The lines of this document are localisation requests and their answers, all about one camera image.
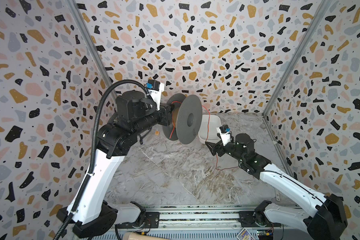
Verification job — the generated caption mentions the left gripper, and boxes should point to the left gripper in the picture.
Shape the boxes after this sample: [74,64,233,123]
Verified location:
[136,102,177,137]

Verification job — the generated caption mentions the black cable spool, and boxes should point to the black cable spool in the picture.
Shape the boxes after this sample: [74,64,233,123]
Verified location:
[162,93,203,145]

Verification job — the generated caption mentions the red cable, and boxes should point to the red cable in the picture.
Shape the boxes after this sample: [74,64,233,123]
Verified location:
[170,100,239,172]

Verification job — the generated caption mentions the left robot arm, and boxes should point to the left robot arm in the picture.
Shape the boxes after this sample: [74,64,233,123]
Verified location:
[54,80,174,240]

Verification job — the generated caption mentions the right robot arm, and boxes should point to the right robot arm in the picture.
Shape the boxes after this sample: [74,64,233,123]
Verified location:
[206,133,348,240]

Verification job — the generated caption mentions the white plastic bin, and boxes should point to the white plastic bin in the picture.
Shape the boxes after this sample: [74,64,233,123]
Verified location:
[198,114,222,144]

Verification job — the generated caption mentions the colourful sticker card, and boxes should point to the colourful sticker card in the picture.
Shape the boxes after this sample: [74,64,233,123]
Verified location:
[236,228,255,240]

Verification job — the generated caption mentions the beige cylinder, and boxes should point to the beige cylinder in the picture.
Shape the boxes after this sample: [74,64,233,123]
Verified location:
[122,232,167,240]

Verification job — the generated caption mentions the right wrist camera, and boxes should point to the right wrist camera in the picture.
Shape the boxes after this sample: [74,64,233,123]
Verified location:
[217,125,233,146]

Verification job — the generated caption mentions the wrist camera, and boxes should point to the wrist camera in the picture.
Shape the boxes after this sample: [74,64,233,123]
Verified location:
[147,80,165,111]
[217,125,233,146]

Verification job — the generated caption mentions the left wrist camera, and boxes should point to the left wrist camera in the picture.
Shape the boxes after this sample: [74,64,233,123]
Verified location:
[147,80,165,111]

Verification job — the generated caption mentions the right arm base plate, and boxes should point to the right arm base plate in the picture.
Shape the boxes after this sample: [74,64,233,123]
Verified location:
[238,211,282,228]

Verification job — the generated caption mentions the aluminium mounting rail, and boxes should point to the aluminium mounting rail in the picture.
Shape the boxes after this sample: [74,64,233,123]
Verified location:
[70,205,326,233]

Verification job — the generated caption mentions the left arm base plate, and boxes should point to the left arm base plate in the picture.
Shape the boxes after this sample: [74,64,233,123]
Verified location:
[117,212,160,231]

